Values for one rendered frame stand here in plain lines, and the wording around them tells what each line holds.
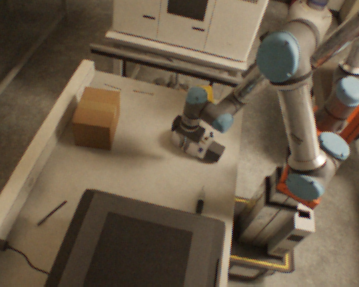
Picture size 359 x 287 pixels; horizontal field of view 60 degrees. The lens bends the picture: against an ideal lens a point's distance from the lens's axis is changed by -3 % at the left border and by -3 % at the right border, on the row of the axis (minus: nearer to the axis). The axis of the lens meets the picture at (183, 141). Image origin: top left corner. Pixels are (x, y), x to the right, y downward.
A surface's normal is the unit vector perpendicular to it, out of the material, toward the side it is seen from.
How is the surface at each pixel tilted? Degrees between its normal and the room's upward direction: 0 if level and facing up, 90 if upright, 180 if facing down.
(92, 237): 0
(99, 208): 0
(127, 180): 0
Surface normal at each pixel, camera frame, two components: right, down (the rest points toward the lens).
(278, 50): -0.67, 0.43
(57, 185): 0.16, -0.61
